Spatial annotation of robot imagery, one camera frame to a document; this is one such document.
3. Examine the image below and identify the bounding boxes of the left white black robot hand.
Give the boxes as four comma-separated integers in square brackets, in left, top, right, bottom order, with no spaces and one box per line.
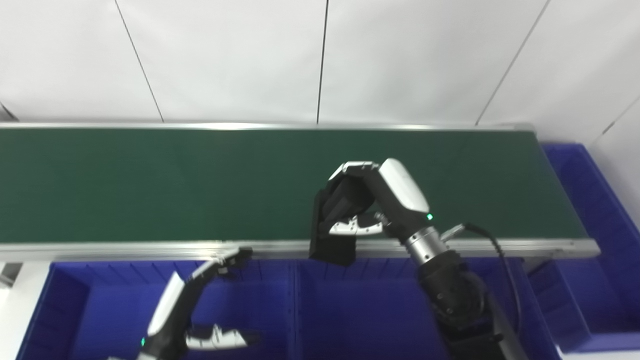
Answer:
[137,246,261,360]

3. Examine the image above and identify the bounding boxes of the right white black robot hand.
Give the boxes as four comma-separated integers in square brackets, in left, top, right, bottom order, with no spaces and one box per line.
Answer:
[322,158,435,246]

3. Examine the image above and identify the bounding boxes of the black cylinder block part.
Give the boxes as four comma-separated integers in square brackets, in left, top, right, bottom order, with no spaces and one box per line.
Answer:
[309,177,376,267]

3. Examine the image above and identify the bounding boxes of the blue plastic bin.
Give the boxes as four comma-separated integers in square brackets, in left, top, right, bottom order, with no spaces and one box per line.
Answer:
[525,144,640,353]
[15,259,298,360]
[292,257,561,360]

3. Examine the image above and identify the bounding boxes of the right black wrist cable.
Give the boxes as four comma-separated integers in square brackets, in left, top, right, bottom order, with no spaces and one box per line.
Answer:
[440,222,523,341]

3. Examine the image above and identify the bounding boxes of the green conveyor belt aluminium frame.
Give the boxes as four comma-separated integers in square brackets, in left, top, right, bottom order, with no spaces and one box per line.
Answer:
[0,122,601,262]

